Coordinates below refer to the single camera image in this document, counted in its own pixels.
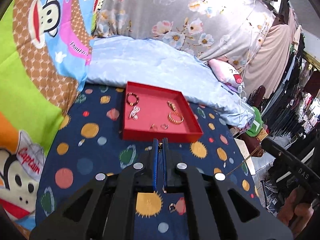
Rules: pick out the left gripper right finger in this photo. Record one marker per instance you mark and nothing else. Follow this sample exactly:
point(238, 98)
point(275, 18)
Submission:
point(216, 208)

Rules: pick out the gold link bangle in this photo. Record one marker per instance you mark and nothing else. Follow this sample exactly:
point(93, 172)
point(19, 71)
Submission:
point(175, 117)

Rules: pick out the beige curtain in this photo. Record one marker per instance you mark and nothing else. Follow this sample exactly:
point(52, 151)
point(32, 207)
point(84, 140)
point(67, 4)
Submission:
point(268, 66)

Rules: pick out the colourful monkey cartoon blanket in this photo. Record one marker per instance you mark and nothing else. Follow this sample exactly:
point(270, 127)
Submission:
point(46, 48)

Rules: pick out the small gold hoop earring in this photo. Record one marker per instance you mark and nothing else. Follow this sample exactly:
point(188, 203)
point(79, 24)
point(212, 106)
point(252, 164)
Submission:
point(172, 208)

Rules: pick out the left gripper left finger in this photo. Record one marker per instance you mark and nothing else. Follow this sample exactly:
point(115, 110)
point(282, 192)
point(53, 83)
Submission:
point(105, 207)

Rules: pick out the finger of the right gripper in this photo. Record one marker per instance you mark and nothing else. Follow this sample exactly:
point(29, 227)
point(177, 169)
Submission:
point(297, 167)

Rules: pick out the pink white plush toy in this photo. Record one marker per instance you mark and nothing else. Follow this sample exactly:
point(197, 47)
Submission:
point(226, 73)

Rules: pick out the person's right hand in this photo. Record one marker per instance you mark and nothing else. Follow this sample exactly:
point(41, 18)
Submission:
point(295, 215)

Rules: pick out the grey floral bedding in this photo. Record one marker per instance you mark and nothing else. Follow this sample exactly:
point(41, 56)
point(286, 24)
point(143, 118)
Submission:
point(207, 29)

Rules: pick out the green cloth item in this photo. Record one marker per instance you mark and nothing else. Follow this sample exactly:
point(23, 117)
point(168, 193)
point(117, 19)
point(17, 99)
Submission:
point(256, 125)

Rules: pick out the light blue pillow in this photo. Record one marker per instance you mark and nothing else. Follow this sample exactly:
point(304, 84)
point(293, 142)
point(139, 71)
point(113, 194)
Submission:
point(117, 60)

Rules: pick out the gold rings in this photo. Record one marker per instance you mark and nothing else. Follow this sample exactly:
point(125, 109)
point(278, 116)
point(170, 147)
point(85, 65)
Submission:
point(153, 126)

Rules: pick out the red jewelry tray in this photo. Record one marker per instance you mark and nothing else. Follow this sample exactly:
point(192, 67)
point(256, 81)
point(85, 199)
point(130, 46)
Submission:
point(145, 115)

